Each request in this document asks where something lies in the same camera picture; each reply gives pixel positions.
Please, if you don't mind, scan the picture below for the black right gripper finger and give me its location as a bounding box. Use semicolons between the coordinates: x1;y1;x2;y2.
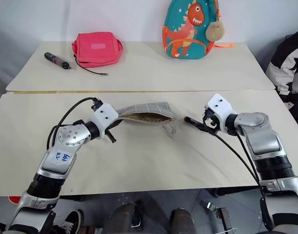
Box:
190;118;208;128
196;125;215;135

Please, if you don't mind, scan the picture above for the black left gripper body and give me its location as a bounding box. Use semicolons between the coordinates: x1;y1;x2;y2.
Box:
106;121;121;134

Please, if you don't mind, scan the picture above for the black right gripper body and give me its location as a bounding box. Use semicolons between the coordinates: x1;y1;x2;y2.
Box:
202;109;223;134

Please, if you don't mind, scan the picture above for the dark red-capped marker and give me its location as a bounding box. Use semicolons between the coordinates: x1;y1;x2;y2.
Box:
184;116;201;126

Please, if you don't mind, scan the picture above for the grey plaid pouch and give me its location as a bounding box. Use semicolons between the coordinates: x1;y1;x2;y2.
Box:
115;101;178;134

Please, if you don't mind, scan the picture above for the pink fabric bag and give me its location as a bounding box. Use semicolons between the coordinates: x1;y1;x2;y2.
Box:
71;32;124;69

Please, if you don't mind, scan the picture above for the dark rounded shape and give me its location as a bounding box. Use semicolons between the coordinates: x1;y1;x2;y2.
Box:
169;207;196;234
109;203;143;234

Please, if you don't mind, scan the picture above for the beige plush pendant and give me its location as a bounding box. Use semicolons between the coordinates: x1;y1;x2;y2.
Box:
205;20;225;42

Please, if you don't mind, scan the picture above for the dark pen with green tip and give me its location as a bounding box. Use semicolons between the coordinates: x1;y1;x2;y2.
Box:
43;52;73;70

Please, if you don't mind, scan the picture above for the black white sneaker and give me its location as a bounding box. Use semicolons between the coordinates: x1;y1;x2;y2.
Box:
55;209;85;234

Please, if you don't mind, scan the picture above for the teal dinosaur backpack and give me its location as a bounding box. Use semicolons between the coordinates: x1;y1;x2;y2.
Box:
162;0;235;60

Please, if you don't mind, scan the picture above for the person in black white jacket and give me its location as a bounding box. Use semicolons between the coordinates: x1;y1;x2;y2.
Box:
265;29;298;95

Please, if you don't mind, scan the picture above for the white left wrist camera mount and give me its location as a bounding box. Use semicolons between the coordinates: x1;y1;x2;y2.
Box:
92;103;119;142

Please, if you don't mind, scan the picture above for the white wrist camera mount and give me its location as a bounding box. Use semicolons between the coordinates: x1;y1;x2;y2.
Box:
204;94;238;134
92;103;119;142

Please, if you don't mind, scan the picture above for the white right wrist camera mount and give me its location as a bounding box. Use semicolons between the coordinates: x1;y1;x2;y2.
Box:
204;94;238;134

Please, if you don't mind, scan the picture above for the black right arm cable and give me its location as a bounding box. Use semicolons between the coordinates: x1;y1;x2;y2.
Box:
204;121;274;231

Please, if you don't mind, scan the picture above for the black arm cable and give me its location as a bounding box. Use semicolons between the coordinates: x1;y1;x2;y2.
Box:
46;97;104;151
204;121;274;231

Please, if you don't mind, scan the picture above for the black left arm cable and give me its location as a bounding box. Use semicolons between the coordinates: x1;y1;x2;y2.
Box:
46;97;104;151

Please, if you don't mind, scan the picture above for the black bag cord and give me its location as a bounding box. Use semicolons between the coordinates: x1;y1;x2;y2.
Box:
73;54;109;77

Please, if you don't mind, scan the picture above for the metal floor bracket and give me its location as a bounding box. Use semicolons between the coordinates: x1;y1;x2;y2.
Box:
205;201;230;230

